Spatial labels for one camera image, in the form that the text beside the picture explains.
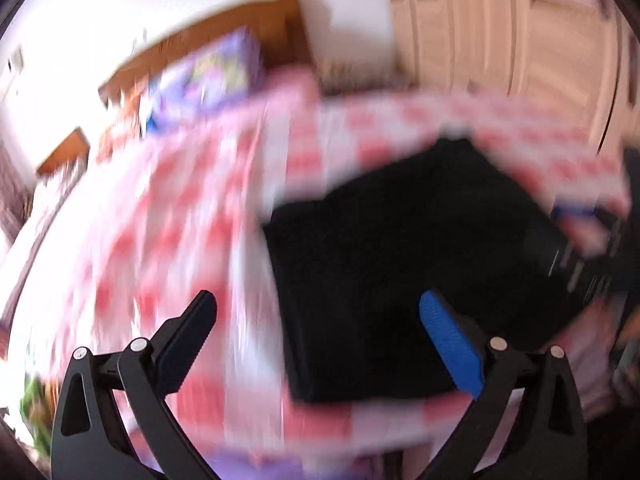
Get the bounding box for colourful folded cloth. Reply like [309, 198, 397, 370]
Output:
[17, 375, 58, 453]

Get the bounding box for small wooden headboard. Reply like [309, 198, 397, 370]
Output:
[36, 127, 91, 176]

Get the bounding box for purple printed pillow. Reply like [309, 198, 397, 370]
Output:
[140, 27, 266, 131]

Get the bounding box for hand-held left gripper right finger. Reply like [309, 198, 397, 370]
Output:
[417, 289, 587, 480]

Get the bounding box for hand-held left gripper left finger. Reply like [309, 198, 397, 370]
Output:
[51, 290, 222, 480]

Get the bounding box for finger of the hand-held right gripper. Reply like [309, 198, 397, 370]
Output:
[551, 202, 628, 256]

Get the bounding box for black pants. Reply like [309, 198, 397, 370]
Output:
[262, 137, 596, 403]

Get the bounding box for wooden bed headboard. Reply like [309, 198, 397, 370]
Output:
[98, 0, 316, 108]

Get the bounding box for light wooden wardrobe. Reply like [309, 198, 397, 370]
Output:
[382, 0, 640, 153]

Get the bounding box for pink checkered bed sheet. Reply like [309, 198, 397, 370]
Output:
[0, 67, 633, 466]

